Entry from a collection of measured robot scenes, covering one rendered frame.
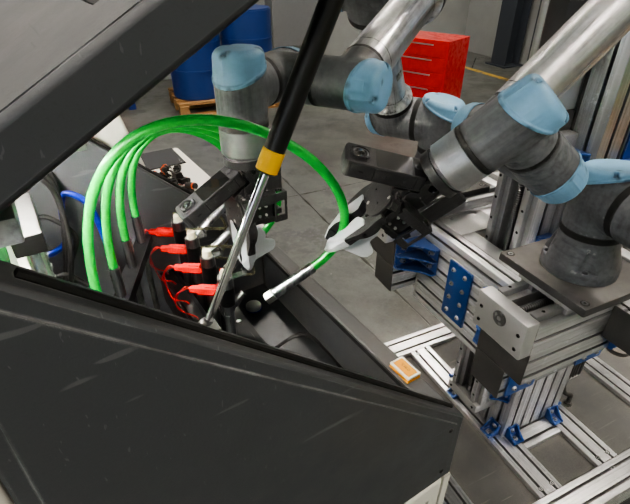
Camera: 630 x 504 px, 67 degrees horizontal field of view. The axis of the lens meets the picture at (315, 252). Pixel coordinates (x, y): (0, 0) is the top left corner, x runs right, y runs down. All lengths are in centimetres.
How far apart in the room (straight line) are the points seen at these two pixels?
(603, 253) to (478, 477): 91
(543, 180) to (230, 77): 43
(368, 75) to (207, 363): 45
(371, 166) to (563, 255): 56
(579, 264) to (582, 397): 107
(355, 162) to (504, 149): 18
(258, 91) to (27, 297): 45
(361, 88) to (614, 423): 162
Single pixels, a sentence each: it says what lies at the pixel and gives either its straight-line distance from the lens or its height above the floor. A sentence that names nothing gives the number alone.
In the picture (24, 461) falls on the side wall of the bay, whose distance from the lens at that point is 45.
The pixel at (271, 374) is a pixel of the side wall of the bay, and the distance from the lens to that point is 49.
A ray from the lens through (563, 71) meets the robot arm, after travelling 82.
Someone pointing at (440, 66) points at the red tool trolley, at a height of 64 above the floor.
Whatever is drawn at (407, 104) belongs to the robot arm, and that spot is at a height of 125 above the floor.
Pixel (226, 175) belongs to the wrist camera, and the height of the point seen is 131.
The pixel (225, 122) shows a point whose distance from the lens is 63.
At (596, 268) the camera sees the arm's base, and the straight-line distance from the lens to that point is 108.
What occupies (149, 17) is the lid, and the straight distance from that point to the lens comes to 29.
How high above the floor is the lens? 161
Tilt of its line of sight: 33 degrees down
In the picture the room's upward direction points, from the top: straight up
